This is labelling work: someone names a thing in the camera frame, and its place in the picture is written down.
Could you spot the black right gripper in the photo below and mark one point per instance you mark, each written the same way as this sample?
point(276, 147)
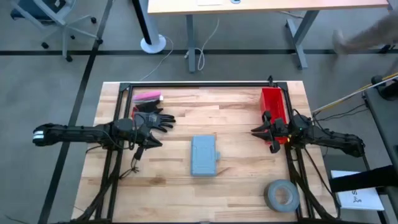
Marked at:
point(281, 130)

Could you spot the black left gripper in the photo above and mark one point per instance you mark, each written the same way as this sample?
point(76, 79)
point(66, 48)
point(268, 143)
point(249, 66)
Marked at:
point(141, 130)

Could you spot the grey plastic tool case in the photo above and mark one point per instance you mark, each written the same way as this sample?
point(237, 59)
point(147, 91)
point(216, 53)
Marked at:
point(203, 155)

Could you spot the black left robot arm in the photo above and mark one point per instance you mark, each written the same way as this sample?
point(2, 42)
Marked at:
point(77, 133)

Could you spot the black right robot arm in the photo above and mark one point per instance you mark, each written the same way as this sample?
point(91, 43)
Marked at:
point(335, 141)

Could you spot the grey black work glove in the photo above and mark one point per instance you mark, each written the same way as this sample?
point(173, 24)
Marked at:
point(164, 121)

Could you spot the red plastic bin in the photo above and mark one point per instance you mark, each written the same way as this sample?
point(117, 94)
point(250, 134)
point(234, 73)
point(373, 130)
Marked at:
point(273, 99)

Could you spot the black red work glove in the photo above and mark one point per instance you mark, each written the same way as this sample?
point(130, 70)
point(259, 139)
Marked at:
point(149, 106)

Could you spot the pink flat package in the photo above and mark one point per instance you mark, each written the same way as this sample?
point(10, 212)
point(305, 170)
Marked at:
point(146, 96)

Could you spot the white yellow rod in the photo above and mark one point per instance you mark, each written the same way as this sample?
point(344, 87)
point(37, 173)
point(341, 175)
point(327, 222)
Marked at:
point(342, 99)

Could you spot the grey pole with white base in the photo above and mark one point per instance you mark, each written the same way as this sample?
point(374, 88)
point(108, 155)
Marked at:
point(152, 43)

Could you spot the white paper sheet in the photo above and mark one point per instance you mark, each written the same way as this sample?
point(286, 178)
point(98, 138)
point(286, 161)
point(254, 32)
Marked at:
point(360, 199)

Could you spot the dark grey cabinet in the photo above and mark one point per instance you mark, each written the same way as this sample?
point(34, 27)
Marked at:
point(385, 130)

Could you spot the wooden desk with grey legs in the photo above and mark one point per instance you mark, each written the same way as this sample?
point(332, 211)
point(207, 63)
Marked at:
point(280, 6)

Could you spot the grey round object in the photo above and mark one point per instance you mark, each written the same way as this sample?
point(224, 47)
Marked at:
point(235, 1)

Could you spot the person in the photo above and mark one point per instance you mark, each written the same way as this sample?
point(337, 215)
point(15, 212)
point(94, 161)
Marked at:
point(367, 35)

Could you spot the grey duct tape roll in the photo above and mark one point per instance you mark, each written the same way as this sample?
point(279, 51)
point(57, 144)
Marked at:
point(270, 196)

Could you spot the black aluminium table frame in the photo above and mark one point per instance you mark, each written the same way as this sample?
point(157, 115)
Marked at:
point(202, 84)

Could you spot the white frame office chair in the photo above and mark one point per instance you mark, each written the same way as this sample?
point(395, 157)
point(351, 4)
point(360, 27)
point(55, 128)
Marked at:
point(63, 25)

